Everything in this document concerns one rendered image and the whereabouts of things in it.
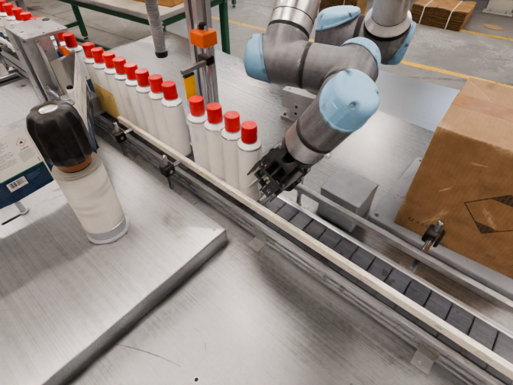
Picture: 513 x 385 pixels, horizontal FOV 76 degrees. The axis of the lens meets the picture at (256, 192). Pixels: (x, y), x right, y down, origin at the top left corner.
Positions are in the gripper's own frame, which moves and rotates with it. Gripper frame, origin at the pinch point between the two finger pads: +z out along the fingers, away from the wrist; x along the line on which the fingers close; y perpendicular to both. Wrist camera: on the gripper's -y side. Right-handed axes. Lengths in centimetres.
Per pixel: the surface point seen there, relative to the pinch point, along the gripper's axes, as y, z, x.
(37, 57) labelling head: 13, 22, -67
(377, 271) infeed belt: -0.5, -9.7, 27.7
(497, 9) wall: -545, 99, 8
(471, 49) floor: -390, 95, 22
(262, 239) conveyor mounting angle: 6.2, 5.8, 8.7
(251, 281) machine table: 15.4, 4.3, 13.5
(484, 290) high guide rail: -2.6, -24.4, 36.9
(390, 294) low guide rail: 4.6, -14.4, 29.7
